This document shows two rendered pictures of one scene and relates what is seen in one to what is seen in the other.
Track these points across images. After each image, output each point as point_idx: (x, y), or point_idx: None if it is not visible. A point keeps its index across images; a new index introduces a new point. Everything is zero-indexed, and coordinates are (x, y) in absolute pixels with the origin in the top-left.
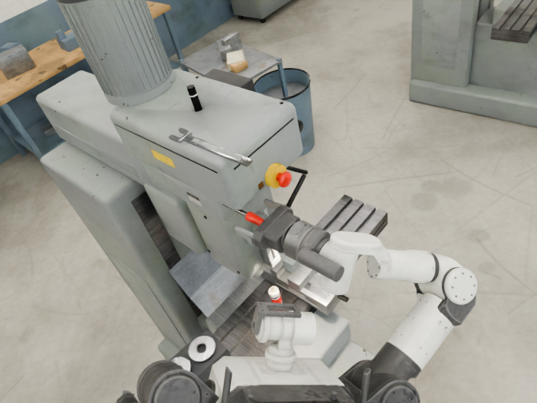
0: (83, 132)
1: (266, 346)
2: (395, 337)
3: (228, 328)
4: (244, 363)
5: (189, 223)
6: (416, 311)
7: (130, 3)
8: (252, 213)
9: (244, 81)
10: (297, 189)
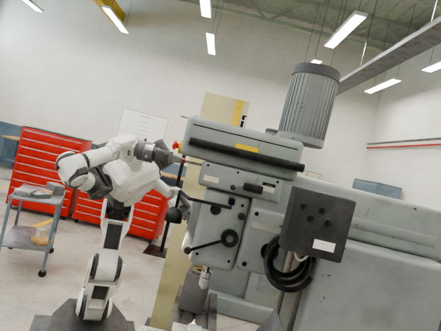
0: None
1: (173, 320)
2: (92, 175)
3: (209, 326)
4: (147, 164)
5: None
6: None
7: (291, 82)
8: (183, 158)
9: (299, 186)
10: (183, 193)
